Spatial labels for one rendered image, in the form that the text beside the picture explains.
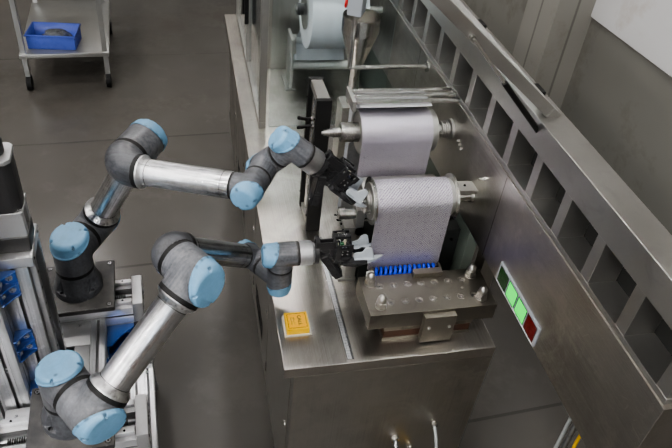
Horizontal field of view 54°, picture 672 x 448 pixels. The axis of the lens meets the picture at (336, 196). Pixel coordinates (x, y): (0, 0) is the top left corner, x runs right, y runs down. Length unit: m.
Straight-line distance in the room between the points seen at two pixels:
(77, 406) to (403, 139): 1.19
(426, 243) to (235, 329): 1.41
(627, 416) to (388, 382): 0.81
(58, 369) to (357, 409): 0.92
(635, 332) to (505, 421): 1.67
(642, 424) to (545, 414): 1.72
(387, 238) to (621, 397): 0.82
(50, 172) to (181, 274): 2.69
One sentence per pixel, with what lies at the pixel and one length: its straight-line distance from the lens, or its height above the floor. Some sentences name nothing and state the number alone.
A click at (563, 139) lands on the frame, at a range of 1.66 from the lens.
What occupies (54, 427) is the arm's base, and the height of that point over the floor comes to 0.86.
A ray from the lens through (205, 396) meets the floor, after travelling 3.00.
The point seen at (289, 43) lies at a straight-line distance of 2.73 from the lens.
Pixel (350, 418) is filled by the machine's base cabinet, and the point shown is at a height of 0.61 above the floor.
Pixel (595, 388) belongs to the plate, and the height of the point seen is 1.29.
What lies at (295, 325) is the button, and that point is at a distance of 2.02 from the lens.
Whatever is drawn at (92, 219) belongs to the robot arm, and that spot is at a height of 1.05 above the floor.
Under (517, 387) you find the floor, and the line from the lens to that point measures 3.24.
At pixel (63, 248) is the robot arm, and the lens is 2.16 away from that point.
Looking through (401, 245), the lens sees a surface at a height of 1.12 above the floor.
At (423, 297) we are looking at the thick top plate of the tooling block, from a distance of 2.02.
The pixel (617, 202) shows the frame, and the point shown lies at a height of 1.65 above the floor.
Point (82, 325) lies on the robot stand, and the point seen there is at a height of 0.73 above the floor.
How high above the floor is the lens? 2.46
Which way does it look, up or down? 38 degrees down
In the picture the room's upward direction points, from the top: 7 degrees clockwise
